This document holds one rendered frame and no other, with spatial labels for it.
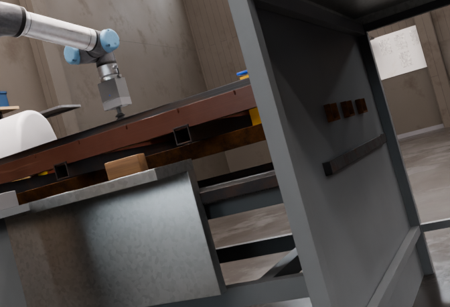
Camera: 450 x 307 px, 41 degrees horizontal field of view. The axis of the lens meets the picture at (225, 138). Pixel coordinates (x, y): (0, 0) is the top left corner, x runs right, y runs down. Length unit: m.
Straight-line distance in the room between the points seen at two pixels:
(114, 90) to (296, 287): 1.00
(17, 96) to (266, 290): 6.58
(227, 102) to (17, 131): 4.05
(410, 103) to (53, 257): 10.70
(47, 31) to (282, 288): 1.06
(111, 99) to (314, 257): 1.22
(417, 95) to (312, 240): 11.05
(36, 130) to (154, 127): 4.00
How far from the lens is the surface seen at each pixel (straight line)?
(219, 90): 1.67
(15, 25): 1.92
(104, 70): 2.25
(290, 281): 1.71
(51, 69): 8.44
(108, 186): 1.59
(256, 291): 1.76
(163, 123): 1.71
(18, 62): 8.29
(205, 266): 1.68
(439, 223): 2.48
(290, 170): 1.21
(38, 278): 2.03
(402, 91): 12.24
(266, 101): 1.22
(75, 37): 2.03
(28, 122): 5.63
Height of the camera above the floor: 0.67
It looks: 1 degrees up
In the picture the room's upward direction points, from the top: 15 degrees counter-clockwise
